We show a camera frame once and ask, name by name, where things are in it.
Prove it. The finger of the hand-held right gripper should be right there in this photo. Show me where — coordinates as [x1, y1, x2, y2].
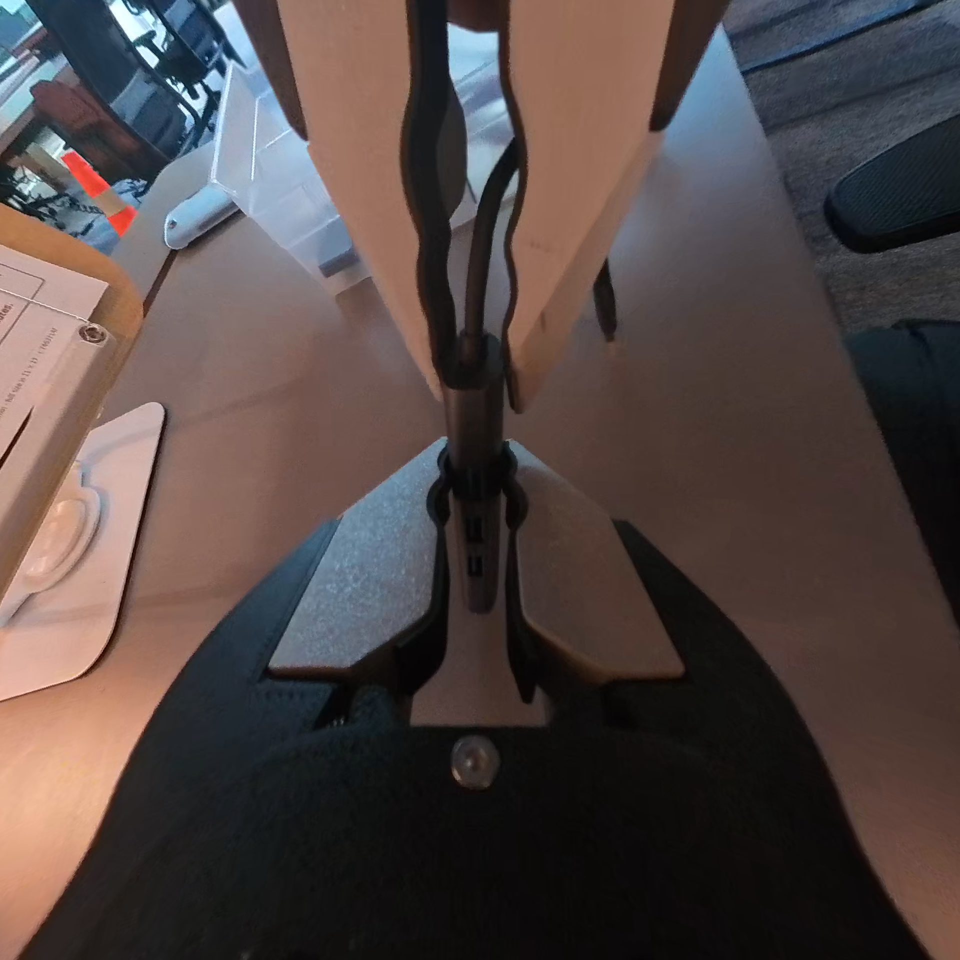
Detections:
[502, 0, 678, 414]
[276, 0, 460, 404]

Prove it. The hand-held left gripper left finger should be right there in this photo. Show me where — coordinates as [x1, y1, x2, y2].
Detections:
[267, 438, 451, 695]

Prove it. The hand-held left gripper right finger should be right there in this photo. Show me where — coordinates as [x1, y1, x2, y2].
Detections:
[504, 441, 687, 704]

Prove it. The clear plastic box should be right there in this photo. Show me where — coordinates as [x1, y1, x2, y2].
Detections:
[208, 58, 483, 303]

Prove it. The black hub cable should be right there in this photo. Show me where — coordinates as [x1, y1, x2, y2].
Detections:
[459, 137, 524, 340]

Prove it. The grey usb hub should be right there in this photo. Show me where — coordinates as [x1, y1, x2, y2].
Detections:
[441, 332, 507, 616]

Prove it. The black office chair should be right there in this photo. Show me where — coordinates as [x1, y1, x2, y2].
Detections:
[43, 0, 250, 164]

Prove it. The black chair armrest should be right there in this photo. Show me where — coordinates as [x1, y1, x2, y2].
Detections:
[822, 133, 960, 255]

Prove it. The white stand base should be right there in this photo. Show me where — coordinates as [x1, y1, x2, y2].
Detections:
[0, 399, 168, 704]

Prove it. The white sheet holder bar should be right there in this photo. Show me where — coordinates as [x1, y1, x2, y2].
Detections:
[0, 321, 119, 603]

